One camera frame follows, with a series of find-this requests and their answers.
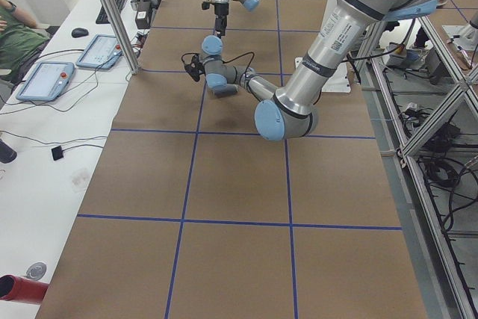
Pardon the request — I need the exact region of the black power box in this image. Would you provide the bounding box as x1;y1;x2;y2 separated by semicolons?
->
135;0;152;30

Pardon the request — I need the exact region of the pink towel grey edge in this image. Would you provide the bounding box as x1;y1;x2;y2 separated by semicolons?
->
212;84;238;98

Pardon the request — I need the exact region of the teach pendant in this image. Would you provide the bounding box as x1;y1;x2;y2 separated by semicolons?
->
75;34;122;70
16;61;75;102

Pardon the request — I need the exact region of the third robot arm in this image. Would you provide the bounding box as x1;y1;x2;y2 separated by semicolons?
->
458;12;478;43

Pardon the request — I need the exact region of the small black square device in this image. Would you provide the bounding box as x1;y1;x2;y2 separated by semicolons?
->
51;145;64;161

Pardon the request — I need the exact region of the far teach pendant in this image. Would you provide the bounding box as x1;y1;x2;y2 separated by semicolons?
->
75;34;122;70

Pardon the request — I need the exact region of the black computer mouse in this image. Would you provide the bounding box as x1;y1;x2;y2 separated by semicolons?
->
71;28;89;38

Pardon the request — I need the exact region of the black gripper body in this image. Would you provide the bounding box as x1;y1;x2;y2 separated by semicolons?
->
214;2;229;19

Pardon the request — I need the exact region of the aluminium frame post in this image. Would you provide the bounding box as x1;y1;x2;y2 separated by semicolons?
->
100;0;140;75

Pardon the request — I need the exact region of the black keyboard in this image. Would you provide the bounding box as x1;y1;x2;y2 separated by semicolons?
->
95;0;129;25

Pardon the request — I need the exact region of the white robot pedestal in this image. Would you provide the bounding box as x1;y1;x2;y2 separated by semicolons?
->
287;56;350;97

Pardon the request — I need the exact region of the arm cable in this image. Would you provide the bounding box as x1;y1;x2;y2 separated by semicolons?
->
181;52;257;77

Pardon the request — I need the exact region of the person in green shirt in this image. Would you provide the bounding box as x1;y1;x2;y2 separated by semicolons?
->
1;0;50;84

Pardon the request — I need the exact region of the near teach pendant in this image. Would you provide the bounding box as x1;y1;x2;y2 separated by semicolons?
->
16;61;75;102

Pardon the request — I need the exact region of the red cylinder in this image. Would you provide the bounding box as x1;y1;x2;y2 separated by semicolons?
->
1;275;49;305

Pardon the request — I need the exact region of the round metal grommet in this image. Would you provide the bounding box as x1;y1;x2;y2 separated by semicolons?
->
25;261;47;281

